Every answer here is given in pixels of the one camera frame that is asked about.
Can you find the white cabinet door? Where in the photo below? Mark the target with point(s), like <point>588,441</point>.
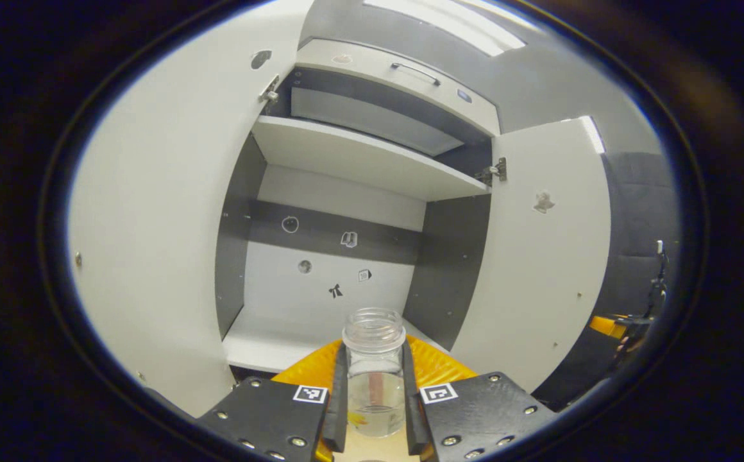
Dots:
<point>167,224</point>
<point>539,276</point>

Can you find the clear glass bottle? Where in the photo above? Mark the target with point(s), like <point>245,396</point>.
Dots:
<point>375,385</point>

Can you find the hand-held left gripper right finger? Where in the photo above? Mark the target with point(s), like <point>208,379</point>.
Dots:
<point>414,417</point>

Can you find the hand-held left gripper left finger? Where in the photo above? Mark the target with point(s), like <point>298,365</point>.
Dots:
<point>338,410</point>

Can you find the black backdrop cloth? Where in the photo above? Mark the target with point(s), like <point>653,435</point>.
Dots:
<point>635,212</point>

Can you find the white cabinet drawer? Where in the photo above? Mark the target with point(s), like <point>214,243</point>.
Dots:
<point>372,74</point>

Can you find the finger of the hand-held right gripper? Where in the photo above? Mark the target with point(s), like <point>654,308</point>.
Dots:
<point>606,325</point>

